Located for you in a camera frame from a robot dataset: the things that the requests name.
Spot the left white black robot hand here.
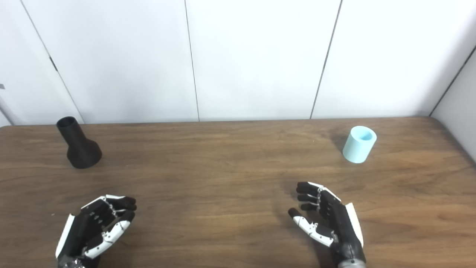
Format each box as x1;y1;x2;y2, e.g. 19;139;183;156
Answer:
55;194;137;261

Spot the black funnel-shaped nozzle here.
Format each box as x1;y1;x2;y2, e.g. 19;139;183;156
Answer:
56;116;103;169

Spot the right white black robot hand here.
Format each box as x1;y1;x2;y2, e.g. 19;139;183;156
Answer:
288;182;367;265

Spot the light-blue short hose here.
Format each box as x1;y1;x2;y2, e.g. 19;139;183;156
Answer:
342;126;377;164

